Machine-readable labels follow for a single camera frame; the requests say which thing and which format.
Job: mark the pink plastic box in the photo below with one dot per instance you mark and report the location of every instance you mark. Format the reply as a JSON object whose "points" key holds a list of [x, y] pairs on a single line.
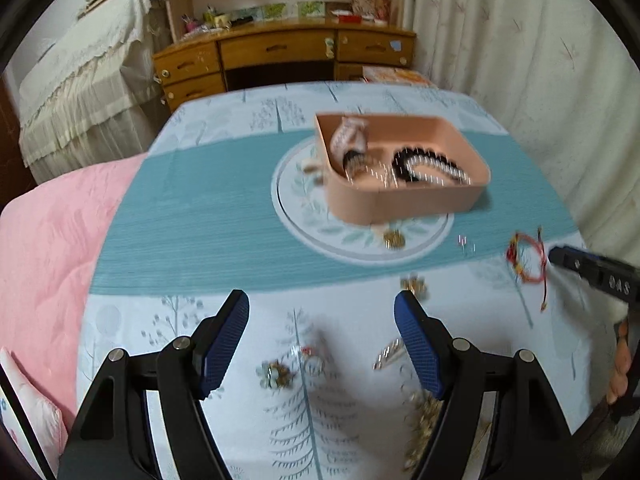
{"points": [[400, 205]]}

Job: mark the lace covered piano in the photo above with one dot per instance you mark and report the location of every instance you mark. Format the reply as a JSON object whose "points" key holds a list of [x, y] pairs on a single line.
{"points": [[75, 85]]}

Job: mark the pink blanket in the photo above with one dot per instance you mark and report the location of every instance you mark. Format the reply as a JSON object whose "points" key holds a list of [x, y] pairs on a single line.
{"points": [[50, 260]]}

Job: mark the gold brooch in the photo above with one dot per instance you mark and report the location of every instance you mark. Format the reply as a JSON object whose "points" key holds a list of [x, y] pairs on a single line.
{"points": [[414, 287]]}

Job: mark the wooden desk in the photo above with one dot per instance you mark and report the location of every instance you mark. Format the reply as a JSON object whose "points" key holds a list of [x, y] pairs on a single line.
{"points": [[270, 50]]}

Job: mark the flower brooch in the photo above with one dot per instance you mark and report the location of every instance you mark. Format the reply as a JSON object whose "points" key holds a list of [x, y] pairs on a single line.
{"points": [[272, 375]]}

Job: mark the white pillow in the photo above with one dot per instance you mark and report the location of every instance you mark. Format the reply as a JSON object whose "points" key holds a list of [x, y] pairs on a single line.
{"points": [[35, 410]]}

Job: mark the black pencil case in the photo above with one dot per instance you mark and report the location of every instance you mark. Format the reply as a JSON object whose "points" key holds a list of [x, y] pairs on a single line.
{"points": [[242, 20]]}

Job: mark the white leaf print curtain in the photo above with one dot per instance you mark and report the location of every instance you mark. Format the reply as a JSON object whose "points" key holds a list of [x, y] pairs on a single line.
{"points": [[525, 60]]}

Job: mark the stack of books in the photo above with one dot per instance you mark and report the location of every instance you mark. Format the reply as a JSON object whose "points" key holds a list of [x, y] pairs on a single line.
{"points": [[400, 76]]}

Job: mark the small red box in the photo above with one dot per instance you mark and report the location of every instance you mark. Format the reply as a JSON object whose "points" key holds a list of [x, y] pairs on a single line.
{"points": [[350, 18]]}

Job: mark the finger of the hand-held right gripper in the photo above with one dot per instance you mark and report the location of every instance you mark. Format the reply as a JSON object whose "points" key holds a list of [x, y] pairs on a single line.
{"points": [[595, 272]]}

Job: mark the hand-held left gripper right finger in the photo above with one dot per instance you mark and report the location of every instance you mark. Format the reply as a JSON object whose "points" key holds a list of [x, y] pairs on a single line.
{"points": [[420, 345]]}

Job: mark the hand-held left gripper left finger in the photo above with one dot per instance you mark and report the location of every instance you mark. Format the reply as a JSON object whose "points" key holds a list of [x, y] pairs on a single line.
{"points": [[225, 345]]}

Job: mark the pink smartwatch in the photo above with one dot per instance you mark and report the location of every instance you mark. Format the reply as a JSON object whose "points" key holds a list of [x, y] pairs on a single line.
{"points": [[345, 137]]}

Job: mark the floral paper bag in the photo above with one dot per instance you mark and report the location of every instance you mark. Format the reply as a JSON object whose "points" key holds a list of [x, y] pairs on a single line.
{"points": [[370, 5]]}

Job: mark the gold round pendant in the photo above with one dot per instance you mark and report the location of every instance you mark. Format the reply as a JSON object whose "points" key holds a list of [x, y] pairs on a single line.
{"points": [[394, 240]]}

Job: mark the person's right hand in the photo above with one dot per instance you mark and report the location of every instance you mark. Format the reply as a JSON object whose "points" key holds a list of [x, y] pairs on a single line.
{"points": [[620, 360]]}

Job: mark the small silver earrings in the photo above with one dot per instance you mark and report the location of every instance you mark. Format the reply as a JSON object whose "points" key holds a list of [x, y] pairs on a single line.
{"points": [[465, 244]]}

